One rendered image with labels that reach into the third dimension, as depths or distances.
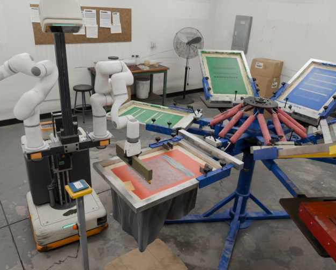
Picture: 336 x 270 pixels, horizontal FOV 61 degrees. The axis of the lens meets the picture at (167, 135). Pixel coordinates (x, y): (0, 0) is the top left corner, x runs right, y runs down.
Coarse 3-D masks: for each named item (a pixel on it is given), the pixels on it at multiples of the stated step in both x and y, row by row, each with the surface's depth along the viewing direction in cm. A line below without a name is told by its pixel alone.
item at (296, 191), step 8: (256, 144) 257; (264, 160) 235; (272, 160) 231; (272, 168) 224; (280, 176) 212; (288, 184) 201; (296, 192) 192; (280, 200) 179; (288, 200) 180; (296, 200) 180; (304, 200) 180; (312, 200) 181; (320, 200) 181; (288, 208) 172; (296, 208) 173; (296, 216) 166; (296, 224) 161; (304, 224) 160; (304, 232) 154; (312, 240) 149; (320, 248) 144; (328, 256) 141
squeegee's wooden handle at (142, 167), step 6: (120, 144) 194; (120, 150) 191; (132, 156) 180; (132, 162) 180; (138, 162) 174; (138, 168) 176; (144, 168) 170; (150, 168) 168; (144, 174) 171; (150, 174) 168; (150, 180) 170
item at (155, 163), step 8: (168, 152) 228; (176, 152) 229; (144, 160) 214; (152, 160) 215; (160, 160) 215; (176, 160) 217; (184, 160) 218; (120, 168) 202; (128, 168) 202; (152, 168) 204; (160, 168) 205; (120, 176) 192; (128, 176) 193; (136, 176) 194
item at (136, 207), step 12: (180, 144) 238; (204, 156) 218; (96, 168) 195; (216, 168) 209; (108, 180) 182; (120, 192) 171; (168, 192) 173; (180, 192) 178; (132, 204) 161; (144, 204) 162; (156, 204) 168
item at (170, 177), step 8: (192, 160) 218; (168, 168) 205; (192, 168) 207; (152, 176) 195; (160, 176) 195; (168, 176) 196; (176, 176) 196; (184, 176) 197; (192, 176) 198; (136, 184) 185; (144, 184) 186; (152, 184) 186; (160, 184) 187; (168, 184) 187; (176, 184) 188; (136, 192) 177; (144, 192) 178; (152, 192) 178
